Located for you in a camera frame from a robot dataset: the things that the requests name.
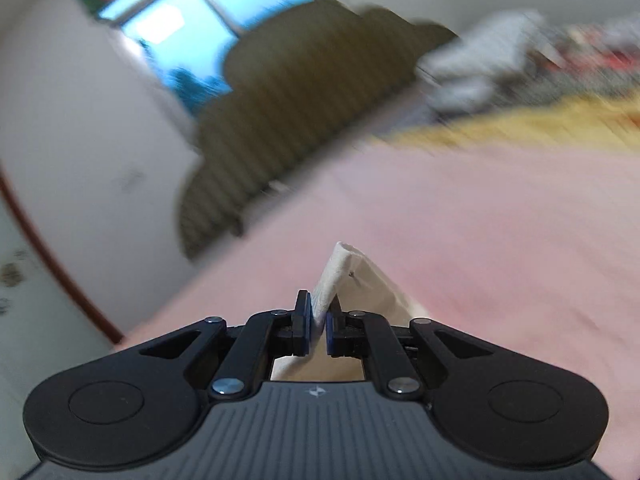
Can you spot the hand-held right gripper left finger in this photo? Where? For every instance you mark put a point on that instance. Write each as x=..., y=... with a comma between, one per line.
x=303, y=327

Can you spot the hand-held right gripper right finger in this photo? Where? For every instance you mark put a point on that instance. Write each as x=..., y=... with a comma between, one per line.
x=330, y=331

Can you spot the cream pants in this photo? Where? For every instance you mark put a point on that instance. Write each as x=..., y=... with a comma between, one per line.
x=370, y=290

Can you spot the pink bed sheet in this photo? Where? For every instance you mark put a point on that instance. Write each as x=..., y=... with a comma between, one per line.
x=475, y=235

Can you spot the olive green padded headboard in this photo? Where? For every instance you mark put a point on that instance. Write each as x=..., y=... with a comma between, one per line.
x=300, y=110

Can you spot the white flower print wardrobe door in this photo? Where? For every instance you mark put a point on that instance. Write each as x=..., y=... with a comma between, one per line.
x=30, y=335

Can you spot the yellow blanket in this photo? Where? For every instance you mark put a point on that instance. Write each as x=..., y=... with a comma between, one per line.
x=525, y=122

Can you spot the white cloth pile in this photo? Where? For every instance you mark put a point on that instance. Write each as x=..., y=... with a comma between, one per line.
x=475, y=60

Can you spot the window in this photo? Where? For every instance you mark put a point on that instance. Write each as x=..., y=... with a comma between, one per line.
x=200, y=25

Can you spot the multicoloured cloth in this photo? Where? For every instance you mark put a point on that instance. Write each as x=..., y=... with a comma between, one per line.
x=590, y=65

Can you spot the brown wooden wardrobe frame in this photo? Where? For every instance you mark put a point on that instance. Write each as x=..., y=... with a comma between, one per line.
x=50, y=265

